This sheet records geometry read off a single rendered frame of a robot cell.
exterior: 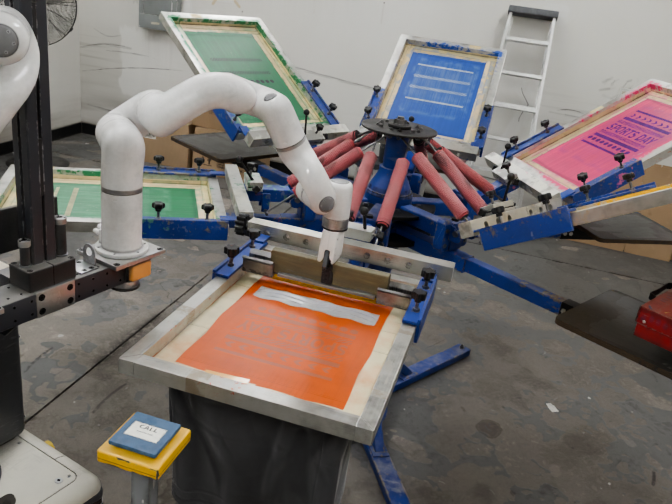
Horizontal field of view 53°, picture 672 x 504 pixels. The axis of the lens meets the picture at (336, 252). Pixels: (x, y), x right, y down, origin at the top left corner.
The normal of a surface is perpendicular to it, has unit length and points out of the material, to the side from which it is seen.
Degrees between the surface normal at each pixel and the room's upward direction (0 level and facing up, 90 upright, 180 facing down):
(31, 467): 0
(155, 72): 90
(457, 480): 0
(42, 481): 0
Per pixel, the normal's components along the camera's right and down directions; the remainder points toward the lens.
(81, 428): 0.12, -0.92
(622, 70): -0.28, 0.33
